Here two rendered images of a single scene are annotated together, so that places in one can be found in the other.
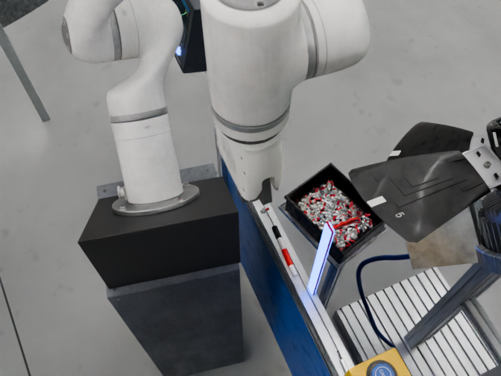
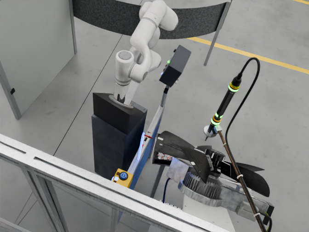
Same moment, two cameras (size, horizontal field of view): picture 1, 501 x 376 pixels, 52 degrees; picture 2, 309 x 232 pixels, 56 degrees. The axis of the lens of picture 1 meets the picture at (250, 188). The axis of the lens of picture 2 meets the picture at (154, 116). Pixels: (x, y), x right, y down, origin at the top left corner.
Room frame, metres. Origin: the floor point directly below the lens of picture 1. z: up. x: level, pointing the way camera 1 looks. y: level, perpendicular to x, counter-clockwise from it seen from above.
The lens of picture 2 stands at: (-0.36, -0.71, 2.65)
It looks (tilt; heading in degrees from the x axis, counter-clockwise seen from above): 53 degrees down; 34
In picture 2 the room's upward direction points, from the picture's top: 13 degrees clockwise
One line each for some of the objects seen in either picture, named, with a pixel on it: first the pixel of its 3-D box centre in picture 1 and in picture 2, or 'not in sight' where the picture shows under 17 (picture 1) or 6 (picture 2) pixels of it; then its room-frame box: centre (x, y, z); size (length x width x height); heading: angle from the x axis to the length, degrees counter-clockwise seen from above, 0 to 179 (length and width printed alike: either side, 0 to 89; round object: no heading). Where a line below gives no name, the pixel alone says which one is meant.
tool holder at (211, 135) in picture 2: not in sight; (213, 128); (0.55, -0.47, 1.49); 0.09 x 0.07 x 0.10; 58
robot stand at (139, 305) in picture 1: (186, 292); (117, 144); (0.55, 0.20, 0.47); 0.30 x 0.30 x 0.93; 13
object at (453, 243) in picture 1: (441, 232); (180, 171); (0.51, -0.43, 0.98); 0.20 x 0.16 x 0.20; 23
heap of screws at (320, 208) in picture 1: (332, 213); (166, 149); (0.64, -0.22, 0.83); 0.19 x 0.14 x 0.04; 39
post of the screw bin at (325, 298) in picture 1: (327, 289); (157, 182); (0.58, -0.26, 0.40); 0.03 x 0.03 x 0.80; 38
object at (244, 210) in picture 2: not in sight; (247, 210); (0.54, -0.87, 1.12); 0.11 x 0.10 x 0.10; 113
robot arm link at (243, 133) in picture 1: (249, 103); (123, 77); (0.36, 0.00, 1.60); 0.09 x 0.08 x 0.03; 23
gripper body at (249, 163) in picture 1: (250, 139); (122, 85); (0.35, 0.00, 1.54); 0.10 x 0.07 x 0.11; 23
